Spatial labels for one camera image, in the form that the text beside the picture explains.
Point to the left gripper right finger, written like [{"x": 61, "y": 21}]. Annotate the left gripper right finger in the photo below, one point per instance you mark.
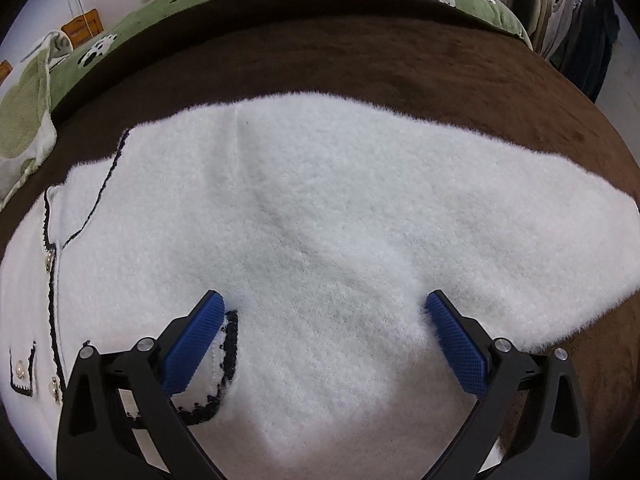
[{"x": 551, "y": 440}]

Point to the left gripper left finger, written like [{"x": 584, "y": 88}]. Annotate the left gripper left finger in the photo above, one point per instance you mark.
[{"x": 95, "y": 437}]

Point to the white fluffy cardigan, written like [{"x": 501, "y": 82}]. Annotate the white fluffy cardigan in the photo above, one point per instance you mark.
[{"x": 324, "y": 224}]

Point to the hanging clothes rack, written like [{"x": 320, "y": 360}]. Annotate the hanging clothes rack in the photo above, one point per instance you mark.
[{"x": 576, "y": 37}]

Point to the green and white pillow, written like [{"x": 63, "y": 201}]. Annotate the green and white pillow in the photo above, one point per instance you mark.
[{"x": 28, "y": 135}]

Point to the brown plush blanket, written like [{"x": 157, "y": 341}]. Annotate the brown plush blanket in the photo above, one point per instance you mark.
[{"x": 415, "y": 58}]

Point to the orange cardboard box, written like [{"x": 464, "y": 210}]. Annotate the orange cardboard box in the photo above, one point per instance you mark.
[{"x": 83, "y": 28}]

